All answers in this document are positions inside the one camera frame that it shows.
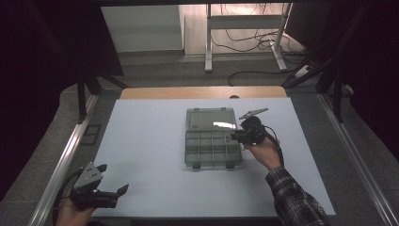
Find black metal stand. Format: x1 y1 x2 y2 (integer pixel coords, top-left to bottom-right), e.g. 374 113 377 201
280 4 371 123
75 70 129 124

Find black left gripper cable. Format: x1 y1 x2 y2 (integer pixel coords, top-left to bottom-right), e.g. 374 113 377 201
52 170 83 211

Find black floor cables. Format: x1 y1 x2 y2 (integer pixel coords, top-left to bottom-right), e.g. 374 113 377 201
210 3 310 88

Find white power strip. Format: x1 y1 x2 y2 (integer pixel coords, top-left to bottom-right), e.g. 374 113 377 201
294 65 311 79

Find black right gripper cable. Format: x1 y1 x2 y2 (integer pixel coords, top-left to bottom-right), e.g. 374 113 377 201
263 125 285 168

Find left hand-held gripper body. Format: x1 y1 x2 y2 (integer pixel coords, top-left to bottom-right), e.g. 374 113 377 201
69 161 120 210

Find wooden table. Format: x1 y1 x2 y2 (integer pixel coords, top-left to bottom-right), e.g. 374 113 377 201
120 86 288 101

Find person's right hand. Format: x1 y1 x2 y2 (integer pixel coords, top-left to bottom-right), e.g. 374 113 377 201
243 136 283 172

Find white board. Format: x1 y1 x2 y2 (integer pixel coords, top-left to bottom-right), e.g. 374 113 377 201
91 97 337 218

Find aluminium rail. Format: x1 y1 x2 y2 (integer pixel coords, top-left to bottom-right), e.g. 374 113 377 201
317 93 399 226
27 93 100 226

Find person's left hand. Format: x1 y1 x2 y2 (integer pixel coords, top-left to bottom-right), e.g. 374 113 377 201
56 199 96 226

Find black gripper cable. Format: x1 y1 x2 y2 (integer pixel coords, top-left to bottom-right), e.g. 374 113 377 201
52 170 83 211
263 125 285 168

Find white cabinet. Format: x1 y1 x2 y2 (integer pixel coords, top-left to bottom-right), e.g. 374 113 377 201
101 4 185 54

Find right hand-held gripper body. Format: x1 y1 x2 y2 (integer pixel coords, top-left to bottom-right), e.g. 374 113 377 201
238 107 270 146

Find transparent grey compartment box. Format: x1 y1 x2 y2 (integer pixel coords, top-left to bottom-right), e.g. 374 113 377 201
184 106 243 170

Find white metal desk frame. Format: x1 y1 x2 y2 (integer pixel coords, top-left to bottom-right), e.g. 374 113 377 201
204 3 294 73

